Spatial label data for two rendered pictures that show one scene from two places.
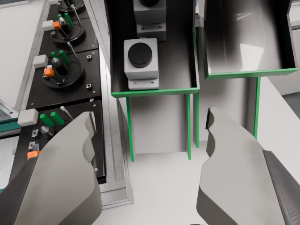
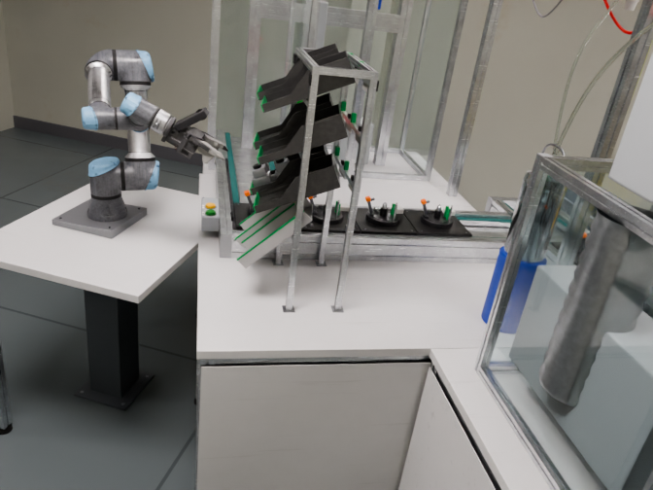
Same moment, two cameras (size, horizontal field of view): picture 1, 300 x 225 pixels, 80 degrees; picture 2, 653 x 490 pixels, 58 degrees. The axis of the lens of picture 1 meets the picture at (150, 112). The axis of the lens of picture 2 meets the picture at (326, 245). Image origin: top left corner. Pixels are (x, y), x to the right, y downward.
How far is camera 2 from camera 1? 1.99 m
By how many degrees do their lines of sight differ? 63
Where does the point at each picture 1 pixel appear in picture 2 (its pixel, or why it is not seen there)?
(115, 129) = not seen: hidden behind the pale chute
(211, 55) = (270, 195)
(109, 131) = not seen: hidden behind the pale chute
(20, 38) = not seen: hidden behind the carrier
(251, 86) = (272, 242)
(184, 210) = (208, 274)
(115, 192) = (225, 232)
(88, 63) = (340, 226)
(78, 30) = (384, 220)
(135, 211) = (214, 258)
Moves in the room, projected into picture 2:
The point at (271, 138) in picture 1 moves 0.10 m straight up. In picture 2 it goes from (255, 327) to (257, 299)
